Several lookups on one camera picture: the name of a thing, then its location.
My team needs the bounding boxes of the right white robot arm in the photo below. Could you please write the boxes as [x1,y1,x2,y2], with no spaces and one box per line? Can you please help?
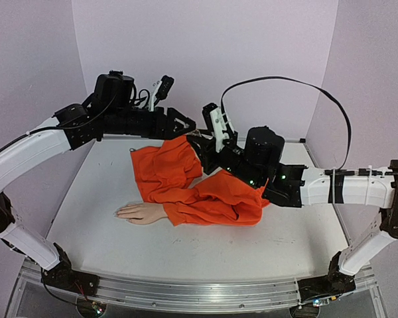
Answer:
[187,127,398,276]

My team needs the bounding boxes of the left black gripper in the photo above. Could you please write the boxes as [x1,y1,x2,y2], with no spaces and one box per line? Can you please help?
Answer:
[105,105,199,140]

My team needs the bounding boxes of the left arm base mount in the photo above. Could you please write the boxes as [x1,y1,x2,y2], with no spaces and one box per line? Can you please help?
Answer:
[42,251,100,297]

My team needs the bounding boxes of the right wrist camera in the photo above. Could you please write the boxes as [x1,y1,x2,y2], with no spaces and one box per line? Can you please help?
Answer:
[202,103,238,153]

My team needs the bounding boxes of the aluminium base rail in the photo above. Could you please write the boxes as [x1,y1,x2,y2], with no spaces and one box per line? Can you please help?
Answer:
[6,259,387,317]

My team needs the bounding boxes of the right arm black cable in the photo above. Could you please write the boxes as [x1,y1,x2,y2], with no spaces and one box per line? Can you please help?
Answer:
[220,76,352,170]

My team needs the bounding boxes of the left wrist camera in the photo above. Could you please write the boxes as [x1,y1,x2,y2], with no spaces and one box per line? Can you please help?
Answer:
[148,75,174,111]

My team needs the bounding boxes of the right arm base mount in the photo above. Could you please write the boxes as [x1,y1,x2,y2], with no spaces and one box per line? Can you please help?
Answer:
[298,251,356,303]

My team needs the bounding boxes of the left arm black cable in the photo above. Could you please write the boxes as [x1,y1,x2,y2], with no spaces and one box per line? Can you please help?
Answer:
[132,87,152,109]

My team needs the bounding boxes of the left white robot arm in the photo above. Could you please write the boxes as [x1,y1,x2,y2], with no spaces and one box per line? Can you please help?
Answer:
[0,70,196,290]

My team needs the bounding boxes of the mannequin hand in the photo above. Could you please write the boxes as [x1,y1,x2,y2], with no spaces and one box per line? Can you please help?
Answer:
[115,203,168,225]

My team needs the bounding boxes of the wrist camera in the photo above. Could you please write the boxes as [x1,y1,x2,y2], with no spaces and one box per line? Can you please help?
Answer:
[202,103,238,153]
[148,75,174,111]

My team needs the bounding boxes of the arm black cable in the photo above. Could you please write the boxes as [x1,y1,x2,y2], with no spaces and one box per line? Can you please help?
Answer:
[132,87,152,109]
[220,76,352,170]

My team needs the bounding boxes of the orange cloth garment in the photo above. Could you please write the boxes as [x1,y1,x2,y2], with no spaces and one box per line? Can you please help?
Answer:
[131,136,269,227]

